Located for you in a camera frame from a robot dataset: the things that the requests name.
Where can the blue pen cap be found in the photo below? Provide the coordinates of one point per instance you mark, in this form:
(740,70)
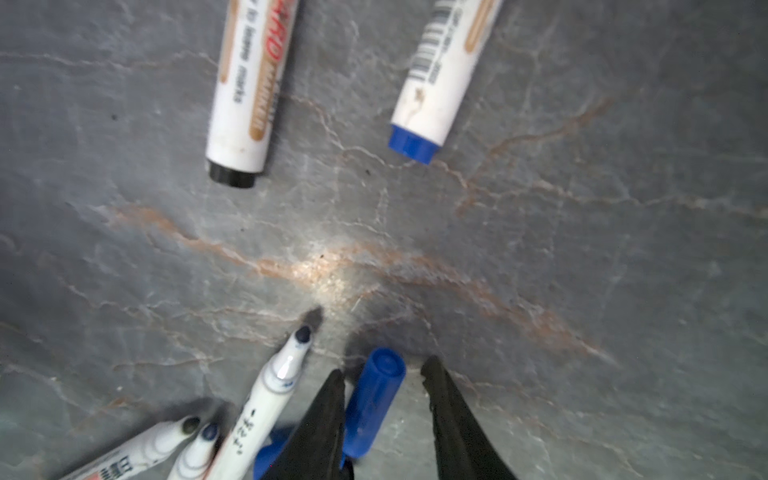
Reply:
(382,375)
(270,451)

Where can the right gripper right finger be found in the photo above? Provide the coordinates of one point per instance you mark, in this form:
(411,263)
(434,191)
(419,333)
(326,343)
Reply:
(462,449)

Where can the white marker pen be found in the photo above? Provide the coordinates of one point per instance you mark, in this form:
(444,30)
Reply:
(268,397)
(439,75)
(195,459)
(144,451)
(254,52)

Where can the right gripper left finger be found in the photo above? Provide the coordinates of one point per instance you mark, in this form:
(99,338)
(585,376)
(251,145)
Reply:
(314,449)

